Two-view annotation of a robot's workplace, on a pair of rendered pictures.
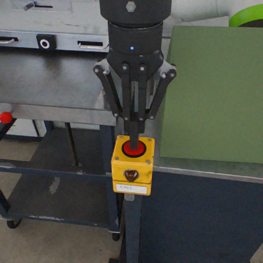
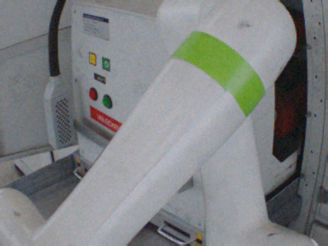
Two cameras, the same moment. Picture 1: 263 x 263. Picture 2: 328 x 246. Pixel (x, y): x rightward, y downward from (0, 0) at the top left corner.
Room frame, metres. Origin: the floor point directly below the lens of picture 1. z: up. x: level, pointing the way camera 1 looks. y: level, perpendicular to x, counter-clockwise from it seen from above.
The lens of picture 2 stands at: (0.08, -0.58, 1.77)
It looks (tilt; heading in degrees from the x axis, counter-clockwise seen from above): 28 degrees down; 43
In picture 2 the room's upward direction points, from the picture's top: 3 degrees counter-clockwise
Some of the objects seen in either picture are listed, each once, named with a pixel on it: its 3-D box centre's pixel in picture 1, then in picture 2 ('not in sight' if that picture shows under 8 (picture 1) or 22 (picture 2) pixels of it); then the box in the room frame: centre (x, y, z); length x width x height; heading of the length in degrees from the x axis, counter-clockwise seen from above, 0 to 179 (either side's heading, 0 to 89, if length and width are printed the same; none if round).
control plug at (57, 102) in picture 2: not in sight; (59, 113); (0.87, 0.52, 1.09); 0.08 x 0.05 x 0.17; 173
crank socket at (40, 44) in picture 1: (45, 42); not in sight; (0.89, 0.31, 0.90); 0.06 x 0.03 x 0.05; 83
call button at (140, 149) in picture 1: (133, 149); not in sight; (0.35, 0.00, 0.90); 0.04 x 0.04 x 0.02
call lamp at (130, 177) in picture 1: (131, 176); not in sight; (0.30, 0.00, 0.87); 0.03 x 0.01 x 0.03; 83
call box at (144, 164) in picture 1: (133, 165); not in sight; (0.35, 0.00, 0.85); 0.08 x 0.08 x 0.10; 83
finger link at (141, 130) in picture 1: (146, 120); not in sight; (0.35, -0.03, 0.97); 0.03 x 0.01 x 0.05; 83
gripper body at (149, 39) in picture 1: (135, 50); not in sight; (0.35, -0.01, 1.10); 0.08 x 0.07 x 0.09; 83
